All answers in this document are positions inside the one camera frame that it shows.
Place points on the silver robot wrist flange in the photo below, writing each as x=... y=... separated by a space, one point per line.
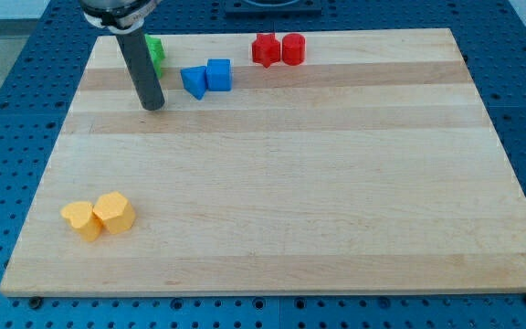
x=119 y=16

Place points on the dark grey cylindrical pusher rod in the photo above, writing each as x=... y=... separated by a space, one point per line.
x=139 y=63

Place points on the blue cube block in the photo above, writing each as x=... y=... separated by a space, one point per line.
x=219 y=74

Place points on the green block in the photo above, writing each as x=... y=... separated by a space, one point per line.
x=157 y=53

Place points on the blue triangular prism block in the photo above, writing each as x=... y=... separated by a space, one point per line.
x=194 y=81

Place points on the red star block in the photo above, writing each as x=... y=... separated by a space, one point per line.
x=266 y=49

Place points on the red cylinder block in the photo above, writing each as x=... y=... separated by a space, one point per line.
x=293 y=49

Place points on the yellow hexagon block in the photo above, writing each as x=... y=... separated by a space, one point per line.
x=115 y=212

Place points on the yellow heart block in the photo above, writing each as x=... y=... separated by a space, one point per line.
x=81 y=218

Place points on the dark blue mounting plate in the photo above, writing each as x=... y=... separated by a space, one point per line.
x=271 y=7

